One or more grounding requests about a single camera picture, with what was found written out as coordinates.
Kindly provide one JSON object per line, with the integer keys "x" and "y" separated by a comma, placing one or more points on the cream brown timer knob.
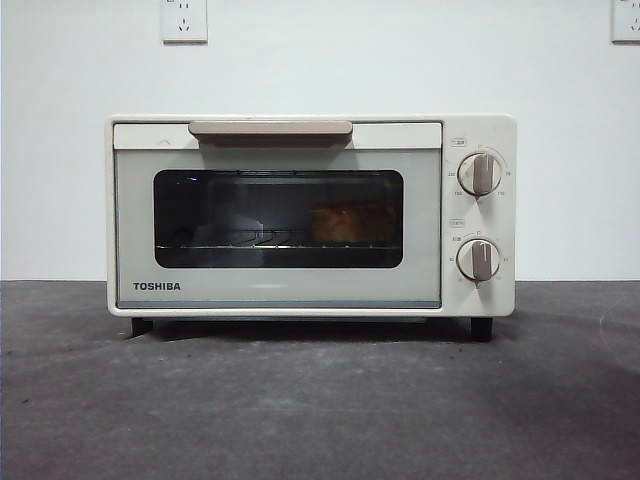
{"x": 479, "y": 259}

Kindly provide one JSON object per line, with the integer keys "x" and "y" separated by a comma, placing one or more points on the cream brown temperature knob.
{"x": 481, "y": 174}

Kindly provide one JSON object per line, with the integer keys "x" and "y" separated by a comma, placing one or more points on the golden brown bread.
{"x": 345, "y": 222}

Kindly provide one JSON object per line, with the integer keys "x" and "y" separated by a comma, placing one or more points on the white wall socket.
{"x": 184, "y": 22}
{"x": 627, "y": 22}

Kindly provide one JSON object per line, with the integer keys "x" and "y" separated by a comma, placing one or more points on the cream Toshiba toaster oven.
{"x": 505, "y": 215}

